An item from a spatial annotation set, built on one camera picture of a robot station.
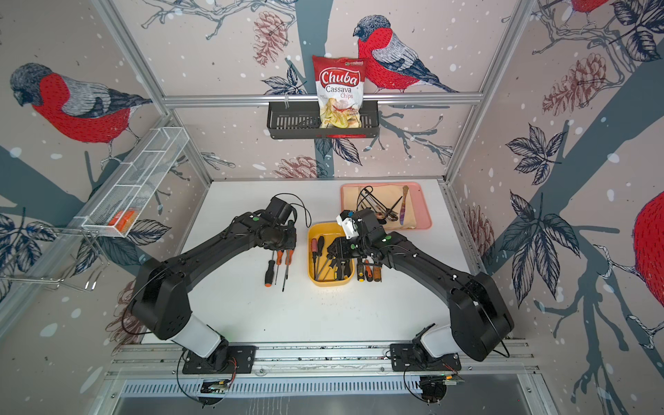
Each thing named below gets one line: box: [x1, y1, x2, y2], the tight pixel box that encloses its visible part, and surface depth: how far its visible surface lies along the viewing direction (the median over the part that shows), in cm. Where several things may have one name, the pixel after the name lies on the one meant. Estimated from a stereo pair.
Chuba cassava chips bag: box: [312, 55, 366, 129], surface depth 85 cm
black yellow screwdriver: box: [356, 262, 365, 283], surface depth 92 cm
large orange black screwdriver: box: [281, 249, 295, 293], surface depth 96 cm
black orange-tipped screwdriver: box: [264, 250, 276, 288], surface depth 91 cm
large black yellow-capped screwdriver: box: [315, 235, 326, 281], surface depth 98 cm
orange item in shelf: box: [107, 209, 138, 233], surface depth 68 cm
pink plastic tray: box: [340, 181, 433, 231], surface depth 113 cm
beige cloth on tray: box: [342, 184, 418, 230], surface depth 113 cm
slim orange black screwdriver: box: [364, 264, 374, 282], surface depth 90 cm
